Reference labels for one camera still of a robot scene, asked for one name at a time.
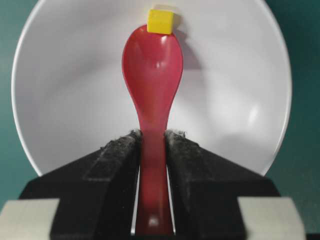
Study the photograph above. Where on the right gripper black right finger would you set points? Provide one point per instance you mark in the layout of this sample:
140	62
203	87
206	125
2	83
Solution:
216	199

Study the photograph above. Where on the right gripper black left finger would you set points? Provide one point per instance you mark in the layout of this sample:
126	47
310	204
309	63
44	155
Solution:
91	198

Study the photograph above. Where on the red plastic spoon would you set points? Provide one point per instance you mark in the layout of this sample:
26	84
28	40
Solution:
152	67

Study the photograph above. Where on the white bowl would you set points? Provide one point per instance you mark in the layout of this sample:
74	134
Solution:
70	98

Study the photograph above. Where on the yellow hexagonal prism block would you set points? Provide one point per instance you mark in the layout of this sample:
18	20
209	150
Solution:
163	19

